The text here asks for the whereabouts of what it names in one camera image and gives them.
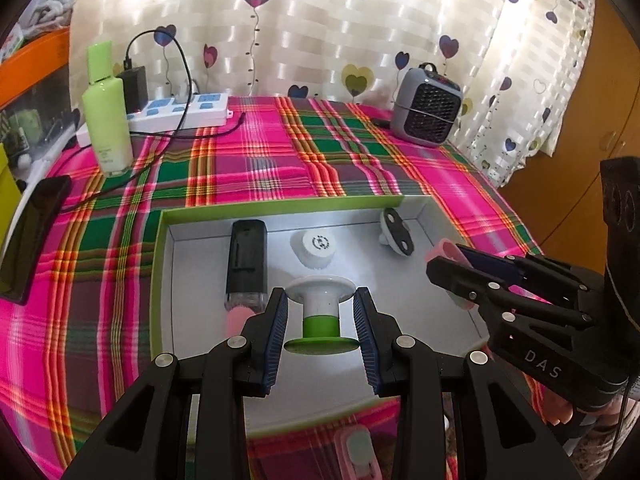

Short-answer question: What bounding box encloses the heart print curtain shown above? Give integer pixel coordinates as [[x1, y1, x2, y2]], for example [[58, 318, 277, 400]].
[[70, 0, 608, 188]]

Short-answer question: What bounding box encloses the person's right forearm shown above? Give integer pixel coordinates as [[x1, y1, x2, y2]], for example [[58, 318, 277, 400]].
[[560, 400, 640, 480]]

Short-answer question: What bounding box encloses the black stamp with clear cap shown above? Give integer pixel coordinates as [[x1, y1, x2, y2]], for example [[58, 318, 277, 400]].
[[224, 220, 268, 311]]

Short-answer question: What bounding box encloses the pink green plaid tablecloth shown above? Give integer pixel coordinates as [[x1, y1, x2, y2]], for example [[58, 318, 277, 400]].
[[0, 92, 546, 480]]

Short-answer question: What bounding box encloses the grey mini heater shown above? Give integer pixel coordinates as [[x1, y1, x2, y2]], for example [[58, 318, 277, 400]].
[[390, 62, 462, 148]]

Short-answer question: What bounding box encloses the green and white spool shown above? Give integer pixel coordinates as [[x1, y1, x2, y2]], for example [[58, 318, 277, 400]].
[[282, 276, 362, 356]]

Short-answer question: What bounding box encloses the black smartphone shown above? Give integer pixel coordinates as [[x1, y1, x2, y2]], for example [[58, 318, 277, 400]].
[[0, 176, 72, 306]]

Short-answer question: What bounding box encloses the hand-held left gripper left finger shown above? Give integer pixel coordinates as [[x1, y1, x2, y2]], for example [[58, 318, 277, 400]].
[[62, 287, 290, 480]]

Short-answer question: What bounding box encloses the orange lidded storage box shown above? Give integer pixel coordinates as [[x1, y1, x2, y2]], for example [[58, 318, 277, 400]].
[[0, 27, 83, 151]]

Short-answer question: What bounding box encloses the green and white cardboard box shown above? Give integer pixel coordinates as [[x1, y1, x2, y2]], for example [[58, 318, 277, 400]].
[[149, 194, 496, 438]]

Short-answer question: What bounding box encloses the person's right hand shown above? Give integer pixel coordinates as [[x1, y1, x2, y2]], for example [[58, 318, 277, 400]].
[[542, 385, 583, 428]]

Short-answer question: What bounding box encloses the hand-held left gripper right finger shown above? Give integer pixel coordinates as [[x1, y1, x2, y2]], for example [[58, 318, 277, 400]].
[[352, 286, 571, 480]]

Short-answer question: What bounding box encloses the pink clip with green pad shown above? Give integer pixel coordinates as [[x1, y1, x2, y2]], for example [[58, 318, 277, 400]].
[[334, 427, 383, 480], [431, 240, 551, 311]]

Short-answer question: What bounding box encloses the black charger cable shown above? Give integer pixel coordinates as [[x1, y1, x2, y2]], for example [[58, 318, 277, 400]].
[[60, 30, 193, 216]]

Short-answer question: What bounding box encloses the black charger adapter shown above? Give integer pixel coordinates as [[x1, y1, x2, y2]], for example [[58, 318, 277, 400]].
[[121, 65, 150, 113]]

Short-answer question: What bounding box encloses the white power strip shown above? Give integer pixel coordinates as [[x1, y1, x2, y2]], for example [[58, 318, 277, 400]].
[[125, 91, 235, 132]]

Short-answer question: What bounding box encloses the wooden cabinet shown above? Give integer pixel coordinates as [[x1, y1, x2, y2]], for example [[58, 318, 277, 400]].
[[500, 0, 640, 286]]

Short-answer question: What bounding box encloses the white ribbed bottle cap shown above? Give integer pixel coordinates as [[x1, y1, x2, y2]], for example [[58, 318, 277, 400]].
[[290, 230, 336, 271]]

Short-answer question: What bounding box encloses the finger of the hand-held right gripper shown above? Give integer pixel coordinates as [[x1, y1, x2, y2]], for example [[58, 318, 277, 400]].
[[457, 244, 591, 306], [426, 256, 593, 328]]

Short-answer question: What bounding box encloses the pink oval cap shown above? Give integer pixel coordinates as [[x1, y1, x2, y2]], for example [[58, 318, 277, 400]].
[[225, 307, 258, 338]]

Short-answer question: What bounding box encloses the green lotion bottle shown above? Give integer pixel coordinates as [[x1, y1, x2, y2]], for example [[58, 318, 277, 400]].
[[81, 42, 135, 177]]

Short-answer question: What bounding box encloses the black cable with plug end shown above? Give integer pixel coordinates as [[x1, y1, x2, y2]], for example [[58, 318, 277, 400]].
[[130, 112, 246, 138]]

